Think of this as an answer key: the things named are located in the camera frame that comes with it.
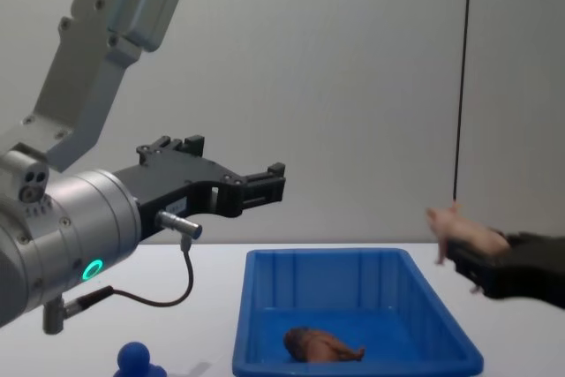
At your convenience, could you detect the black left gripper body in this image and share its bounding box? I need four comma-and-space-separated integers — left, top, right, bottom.
111, 156, 243, 239

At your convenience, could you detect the thin black hanging cord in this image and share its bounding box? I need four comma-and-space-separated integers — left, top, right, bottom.
451, 0, 475, 203

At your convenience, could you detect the blue plastic bin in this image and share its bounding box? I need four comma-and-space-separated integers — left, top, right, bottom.
231, 247, 485, 377

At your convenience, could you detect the thin dark gripper cable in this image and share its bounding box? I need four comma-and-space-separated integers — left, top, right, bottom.
64, 210, 204, 313

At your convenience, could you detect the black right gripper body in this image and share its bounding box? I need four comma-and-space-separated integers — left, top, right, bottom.
507, 230, 565, 308

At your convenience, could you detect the brown toy animal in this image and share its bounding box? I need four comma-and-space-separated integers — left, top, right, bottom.
282, 326, 367, 364

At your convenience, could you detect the blue rubber toy figure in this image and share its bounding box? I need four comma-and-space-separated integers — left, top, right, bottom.
116, 340, 167, 377

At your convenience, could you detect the pink toy pig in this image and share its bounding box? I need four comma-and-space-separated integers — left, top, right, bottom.
425, 200, 511, 295

